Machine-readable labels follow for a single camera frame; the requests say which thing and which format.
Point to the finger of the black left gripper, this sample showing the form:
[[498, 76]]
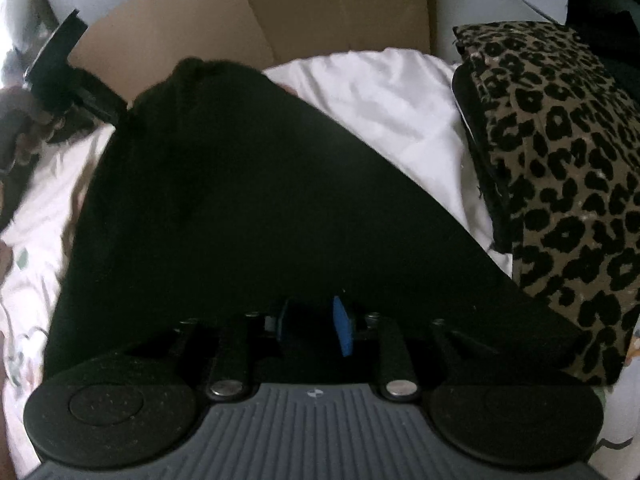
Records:
[[58, 85]]

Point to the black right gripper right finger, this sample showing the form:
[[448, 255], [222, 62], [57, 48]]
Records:
[[496, 417]]

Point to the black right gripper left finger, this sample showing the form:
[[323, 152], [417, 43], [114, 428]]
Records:
[[130, 407]]

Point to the person's left hand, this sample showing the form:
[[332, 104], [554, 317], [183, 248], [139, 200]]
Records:
[[25, 127]]

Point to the white printed bed sheet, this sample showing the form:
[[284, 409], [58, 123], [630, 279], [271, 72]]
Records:
[[397, 101]]

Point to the leopard print storage bag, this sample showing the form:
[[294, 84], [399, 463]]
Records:
[[560, 143]]

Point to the brown cardboard box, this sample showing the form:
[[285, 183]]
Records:
[[139, 43]]

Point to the black knit sweater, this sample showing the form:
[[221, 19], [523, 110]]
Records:
[[224, 217]]

